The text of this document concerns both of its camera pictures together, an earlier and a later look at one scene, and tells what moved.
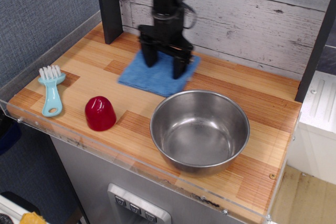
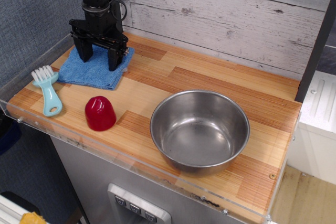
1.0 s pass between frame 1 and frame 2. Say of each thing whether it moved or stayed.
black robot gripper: moved
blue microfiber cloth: moved
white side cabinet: stayed
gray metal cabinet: stayed
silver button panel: stayed
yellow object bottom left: stayed
